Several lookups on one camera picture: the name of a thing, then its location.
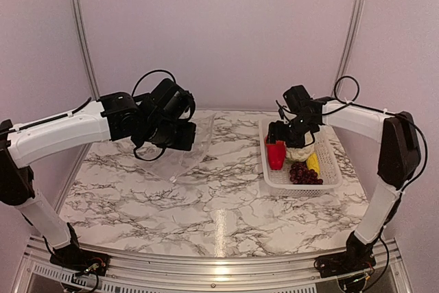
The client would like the white cauliflower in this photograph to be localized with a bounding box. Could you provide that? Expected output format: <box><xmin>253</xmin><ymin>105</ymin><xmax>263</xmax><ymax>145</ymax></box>
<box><xmin>286</xmin><ymin>132</ymin><xmax>315</xmax><ymax>162</ymax></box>

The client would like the left aluminium frame post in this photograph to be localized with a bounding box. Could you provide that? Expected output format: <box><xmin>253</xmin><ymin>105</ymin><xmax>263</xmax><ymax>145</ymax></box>
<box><xmin>70</xmin><ymin>0</ymin><xmax>100</xmax><ymax>100</ymax></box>

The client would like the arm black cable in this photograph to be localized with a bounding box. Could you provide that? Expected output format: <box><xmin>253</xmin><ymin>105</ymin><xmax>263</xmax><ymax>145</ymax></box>
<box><xmin>0</xmin><ymin>69</ymin><xmax>179</xmax><ymax>162</ymax></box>
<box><xmin>318</xmin><ymin>75</ymin><xmax>429</xmax><ymax>191</ymax></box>

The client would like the front aluminium rail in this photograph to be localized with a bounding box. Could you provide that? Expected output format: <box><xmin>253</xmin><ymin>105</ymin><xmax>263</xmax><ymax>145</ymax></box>
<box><xmin>10</xmin><ymin>237</ymin><xmax>413</xmax><ymax>292</ymax></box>

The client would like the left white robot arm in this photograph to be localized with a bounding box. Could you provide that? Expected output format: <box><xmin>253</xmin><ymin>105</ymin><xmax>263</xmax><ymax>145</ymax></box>
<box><xmin>1</xmin><ymin>91</ymin><xmax>196</xmax><ymax>269</ymax></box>

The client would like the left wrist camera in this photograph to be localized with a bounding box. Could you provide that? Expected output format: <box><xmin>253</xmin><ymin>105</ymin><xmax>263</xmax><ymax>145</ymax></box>
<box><xmin>150</xmin><ymin>78</ymin><xmax>195</xmax><ymax>121</ymax></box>

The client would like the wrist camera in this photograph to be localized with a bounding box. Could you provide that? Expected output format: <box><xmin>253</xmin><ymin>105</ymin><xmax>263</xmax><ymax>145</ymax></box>
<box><xmin>276</xmin><ymin>85</ymin><xmax>313</xmax><ymax>119</ymax></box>
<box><xmin>150</xmin><ymin>78</ymin><xmax>195</xmax><ymax>121</ymax></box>

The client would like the aluminium frame post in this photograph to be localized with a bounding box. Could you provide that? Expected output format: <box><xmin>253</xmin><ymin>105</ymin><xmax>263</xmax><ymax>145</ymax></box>
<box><xmin>333</xmin><ymin>0</ymin><xmax>365</xmax><ymax>92</ymax></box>
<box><xmin>70</xmin><ymin>0</ymin><xmax>100</xmax><ymax>100</ymax></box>

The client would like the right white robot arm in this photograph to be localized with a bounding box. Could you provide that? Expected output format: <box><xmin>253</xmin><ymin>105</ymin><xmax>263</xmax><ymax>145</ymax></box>
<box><xmin>261</xmin><ymin>96</ymin><xmax>428</xmax><ymax>278</ymax></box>

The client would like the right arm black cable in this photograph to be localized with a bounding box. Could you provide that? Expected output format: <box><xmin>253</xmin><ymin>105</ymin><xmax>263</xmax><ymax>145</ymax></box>
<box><xmin>318</xmin><ymin>75</ymin><xmax>429</xmax><ymax>191</ymax></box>

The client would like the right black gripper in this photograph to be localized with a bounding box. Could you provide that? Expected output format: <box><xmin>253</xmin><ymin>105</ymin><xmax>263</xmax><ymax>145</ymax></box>
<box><xmin>265</xmin><ymin>115</ymin><xmax>316</xmax><ymax>148</ymax></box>

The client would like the right aluminium frame post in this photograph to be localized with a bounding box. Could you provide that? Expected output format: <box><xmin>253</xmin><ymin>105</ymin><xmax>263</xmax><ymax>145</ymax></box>
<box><xmin>333</xmin><ymin>0</ymin><xmax>365</xmax><ymax>92</ymax></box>

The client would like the red bell pepper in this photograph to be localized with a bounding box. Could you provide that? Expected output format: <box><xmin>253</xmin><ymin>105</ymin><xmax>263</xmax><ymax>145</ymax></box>
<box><xmin>265</xmin><ymin>136</ymin><xmax>286</xmax><ymax>170</ymax></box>

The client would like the white plastic basket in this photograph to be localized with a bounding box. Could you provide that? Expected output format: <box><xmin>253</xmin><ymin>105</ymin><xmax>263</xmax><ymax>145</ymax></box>
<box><xmin>259</xmin><ymin>118</ymin><xmax>344</xmax><ymax>198</ymax></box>

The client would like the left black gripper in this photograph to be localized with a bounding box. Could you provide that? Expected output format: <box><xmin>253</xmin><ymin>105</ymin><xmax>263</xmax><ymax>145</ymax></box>
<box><xmin>142</xmin><ymin>117</ymin><xmax>197</xmax><ymax>151</ymax></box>

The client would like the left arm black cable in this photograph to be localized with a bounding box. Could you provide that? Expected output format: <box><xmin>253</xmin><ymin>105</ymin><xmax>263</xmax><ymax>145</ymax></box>
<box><xmin>0</xmin><ymin>69</ymin><xmax>179</xmax><ymax>162</ymax></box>

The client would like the clear zip top bag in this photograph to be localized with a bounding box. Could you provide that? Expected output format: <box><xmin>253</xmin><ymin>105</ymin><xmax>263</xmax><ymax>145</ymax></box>
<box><xmin>145</xmin><ymin>111</ymin><xmax>217</xmax><ymax>183</ymax></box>

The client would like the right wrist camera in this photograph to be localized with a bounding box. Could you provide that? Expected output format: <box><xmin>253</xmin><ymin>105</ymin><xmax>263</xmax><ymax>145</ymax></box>
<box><xmin>276</xmin><ymin>85</ymin><xmax>313</xmax><ymax>119</ymax></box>

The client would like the purple grape bunch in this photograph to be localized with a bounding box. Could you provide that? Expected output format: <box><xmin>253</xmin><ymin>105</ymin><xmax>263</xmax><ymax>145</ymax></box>
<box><xmin>289</xmin><ymin>162</ymin><xmax>323</xmax><ymax>185</ymax></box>

